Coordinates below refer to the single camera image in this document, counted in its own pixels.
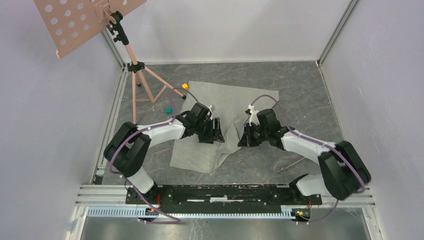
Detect teal cube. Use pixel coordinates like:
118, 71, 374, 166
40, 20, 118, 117
165, 107, 173, 115

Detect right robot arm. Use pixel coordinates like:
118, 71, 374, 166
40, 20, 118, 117
237, 106, 372, 204

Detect silver spoon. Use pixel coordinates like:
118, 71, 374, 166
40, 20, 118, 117
277, 157, 305, 174

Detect pink music stand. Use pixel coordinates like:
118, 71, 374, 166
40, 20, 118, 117
34, 0, 186, 122

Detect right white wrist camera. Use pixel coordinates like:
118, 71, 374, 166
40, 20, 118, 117
245, 104, 260, 126

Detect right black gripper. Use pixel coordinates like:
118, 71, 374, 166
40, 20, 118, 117
238, 122, 269, 148

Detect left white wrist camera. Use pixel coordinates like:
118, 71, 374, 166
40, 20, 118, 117
206, 104, 216, 120

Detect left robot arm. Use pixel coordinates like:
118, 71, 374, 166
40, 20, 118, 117
103, 102, 225, 204

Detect yellow cube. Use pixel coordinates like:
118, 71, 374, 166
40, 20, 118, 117
181, 83, 189, 90

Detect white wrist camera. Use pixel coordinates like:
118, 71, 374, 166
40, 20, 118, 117
206, 104, 216, 120
245, 104, 260, 126

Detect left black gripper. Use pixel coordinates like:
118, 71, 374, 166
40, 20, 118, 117
195, 117, 225, 145

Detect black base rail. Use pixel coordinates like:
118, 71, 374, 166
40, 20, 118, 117
143, 184, 323, 214

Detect grey cloth napkin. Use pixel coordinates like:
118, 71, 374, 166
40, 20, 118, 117
170, 81, 279, 173

